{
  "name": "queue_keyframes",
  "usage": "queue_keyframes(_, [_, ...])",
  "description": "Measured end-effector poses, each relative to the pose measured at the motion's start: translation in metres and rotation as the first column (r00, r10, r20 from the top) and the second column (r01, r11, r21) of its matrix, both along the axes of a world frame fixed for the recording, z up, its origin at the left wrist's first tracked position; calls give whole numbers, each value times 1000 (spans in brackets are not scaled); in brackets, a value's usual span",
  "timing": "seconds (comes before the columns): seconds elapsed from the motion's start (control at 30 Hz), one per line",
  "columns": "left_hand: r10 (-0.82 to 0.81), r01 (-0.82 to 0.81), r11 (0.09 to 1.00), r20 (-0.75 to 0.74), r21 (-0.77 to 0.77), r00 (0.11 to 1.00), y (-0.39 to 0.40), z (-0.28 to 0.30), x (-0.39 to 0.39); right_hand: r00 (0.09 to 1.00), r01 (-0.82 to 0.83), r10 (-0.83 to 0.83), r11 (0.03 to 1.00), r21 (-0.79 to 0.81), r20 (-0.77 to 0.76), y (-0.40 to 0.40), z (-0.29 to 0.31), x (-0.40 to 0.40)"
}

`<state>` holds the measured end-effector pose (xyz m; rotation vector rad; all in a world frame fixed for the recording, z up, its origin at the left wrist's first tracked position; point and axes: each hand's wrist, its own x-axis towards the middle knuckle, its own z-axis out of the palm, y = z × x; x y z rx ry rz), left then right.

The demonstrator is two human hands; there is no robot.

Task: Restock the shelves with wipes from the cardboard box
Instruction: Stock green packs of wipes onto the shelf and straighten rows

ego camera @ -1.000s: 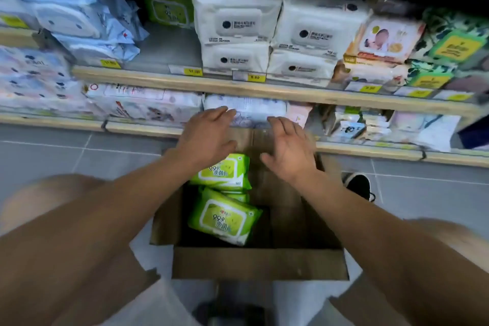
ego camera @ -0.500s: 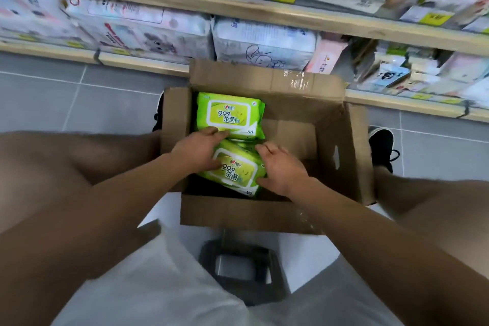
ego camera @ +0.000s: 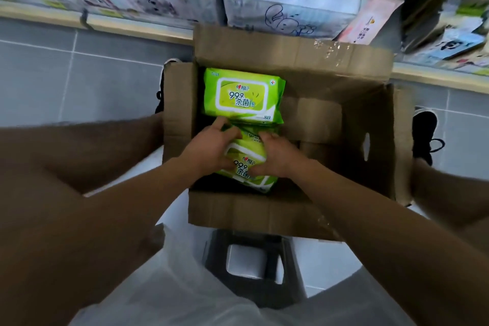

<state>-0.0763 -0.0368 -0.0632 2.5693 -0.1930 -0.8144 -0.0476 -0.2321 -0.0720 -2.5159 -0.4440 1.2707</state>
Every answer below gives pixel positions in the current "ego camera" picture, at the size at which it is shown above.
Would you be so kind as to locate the person's right hand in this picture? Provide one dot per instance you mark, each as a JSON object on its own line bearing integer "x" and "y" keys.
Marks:
{"x": 282, "y": 157}

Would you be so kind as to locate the person's left hand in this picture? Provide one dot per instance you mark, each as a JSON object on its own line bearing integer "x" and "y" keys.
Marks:
{"x": 206, "y": 153}

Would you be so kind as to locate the large green wet wipes pack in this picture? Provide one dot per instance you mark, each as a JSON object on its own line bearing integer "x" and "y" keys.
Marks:
{"x": 244, "y": 96}
{"x": 252, "y": 134}
{"x": 244, "y": 169}

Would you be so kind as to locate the brown cardboard box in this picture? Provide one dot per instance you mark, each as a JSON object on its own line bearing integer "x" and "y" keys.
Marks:
{"x": 267, "y": 215}

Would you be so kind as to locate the wooden edged grey shelf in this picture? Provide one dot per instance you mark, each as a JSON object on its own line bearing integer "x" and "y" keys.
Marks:
{"x": 133, "y": 29}

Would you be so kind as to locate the pink small wipes pack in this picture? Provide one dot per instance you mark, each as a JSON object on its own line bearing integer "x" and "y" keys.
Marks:
{"x": 370, "y": 20}

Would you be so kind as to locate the small wipes packets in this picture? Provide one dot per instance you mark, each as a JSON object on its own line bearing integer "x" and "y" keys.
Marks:
{"x": 456, "y": 44}

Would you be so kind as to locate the small packet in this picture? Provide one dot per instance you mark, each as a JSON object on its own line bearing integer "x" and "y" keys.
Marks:
{"x": 473, "y": 7}

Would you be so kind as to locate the person's right forearm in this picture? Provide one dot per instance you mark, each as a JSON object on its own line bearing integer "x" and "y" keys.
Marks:
{"x": 401, "y": 253}

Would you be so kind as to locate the person's left forearm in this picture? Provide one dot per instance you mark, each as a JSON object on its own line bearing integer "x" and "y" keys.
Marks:
{"x": 76, "y": 245}

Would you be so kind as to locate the person's left black shoe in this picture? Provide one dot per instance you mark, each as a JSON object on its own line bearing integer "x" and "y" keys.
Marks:
{"x": 160, "y": 92}

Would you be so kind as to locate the person's black shoe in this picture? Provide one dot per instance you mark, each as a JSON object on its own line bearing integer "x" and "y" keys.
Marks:
{"x": 424, "y": 134}
{"x": 160, "y": 92}

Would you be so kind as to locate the person's left leg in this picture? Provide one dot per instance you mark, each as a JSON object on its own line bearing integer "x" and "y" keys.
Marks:
{"x": 76, "y": 153}

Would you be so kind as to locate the person's white shorts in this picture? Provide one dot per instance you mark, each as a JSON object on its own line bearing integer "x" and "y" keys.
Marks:
{"x": 172, "y": 291}

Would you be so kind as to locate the person's right black shoe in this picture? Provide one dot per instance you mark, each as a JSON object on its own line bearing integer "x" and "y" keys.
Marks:
{"x": 424, "y": 134}

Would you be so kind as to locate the black shelf joint clip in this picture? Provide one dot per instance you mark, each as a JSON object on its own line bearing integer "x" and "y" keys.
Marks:
{"x": 86, "y": 19}

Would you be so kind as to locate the black stool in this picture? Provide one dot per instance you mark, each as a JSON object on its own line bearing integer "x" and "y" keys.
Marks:
{"x": 290, "y": 280}

